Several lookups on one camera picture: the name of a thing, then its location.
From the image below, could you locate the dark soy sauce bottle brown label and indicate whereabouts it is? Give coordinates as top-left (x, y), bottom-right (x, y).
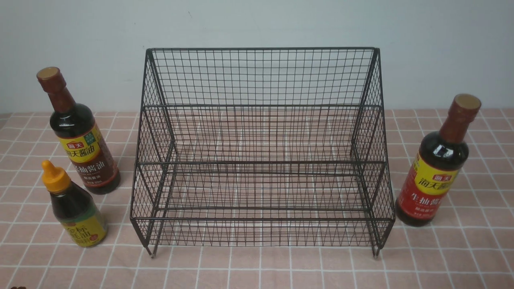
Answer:
top-left (37, 67), bottom-right (121, 195)

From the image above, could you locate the black wire mesh shelf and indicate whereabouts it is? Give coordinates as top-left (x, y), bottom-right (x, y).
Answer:
top-left (130, 47), bottom-right (395, 257)

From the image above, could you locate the small bottle orange cap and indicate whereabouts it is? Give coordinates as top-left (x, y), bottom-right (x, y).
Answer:
top-left (41, 160), bottom-right (108, 248)

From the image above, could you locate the pink checkered tablecloth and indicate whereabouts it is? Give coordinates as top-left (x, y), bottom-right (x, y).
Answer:
top-left (0, 108), bottom-right (514, 289)

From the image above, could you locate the soy sauce bottle red label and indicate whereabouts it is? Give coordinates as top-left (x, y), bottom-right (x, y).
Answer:
top-left (395, 94), bottom-right (481, 227)

